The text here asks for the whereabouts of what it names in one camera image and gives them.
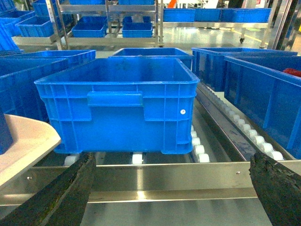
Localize blue bin behind far right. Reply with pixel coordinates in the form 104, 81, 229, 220
191, 48, 298, 92

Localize steel shelf rack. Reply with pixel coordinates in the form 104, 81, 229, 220
0, 0, 301, 226

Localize beige plastic dustpan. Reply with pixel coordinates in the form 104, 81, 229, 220
0, 114, 61, 188

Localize blue bin behind centre left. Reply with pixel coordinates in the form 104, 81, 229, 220
0, 49, 96, 67

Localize blue bin behind centre right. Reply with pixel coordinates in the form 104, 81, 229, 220
111, 48, 194, 69

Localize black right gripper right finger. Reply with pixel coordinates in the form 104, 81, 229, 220
249, 152, 301, 226

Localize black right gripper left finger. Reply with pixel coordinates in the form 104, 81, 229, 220
0, 153, 96, 226

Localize blue bin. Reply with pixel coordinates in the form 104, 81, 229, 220
111, 48, 194, 69
0, 49, 96, 67
0, 57, 69, 122
191, 48, 298, 92
35, 56, 199, 154
224, 55, 301, 159

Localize red parts in bin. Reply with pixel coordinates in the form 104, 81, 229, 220
283, 68, 301, 77

